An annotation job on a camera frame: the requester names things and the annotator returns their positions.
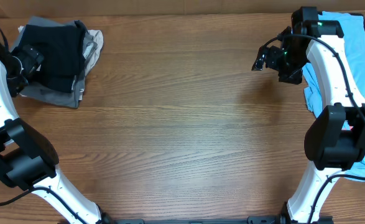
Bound black t-shirt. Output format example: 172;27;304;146
13;22;86;93

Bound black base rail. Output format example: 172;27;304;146
113;215;298;224

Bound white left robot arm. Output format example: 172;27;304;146
0;41;114;223

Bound light blue printed t-shirt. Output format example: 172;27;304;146
303;11;365;177

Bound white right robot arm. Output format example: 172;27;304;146
248;6;365;224

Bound folded grey shorts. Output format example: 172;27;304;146
11;16;104;108

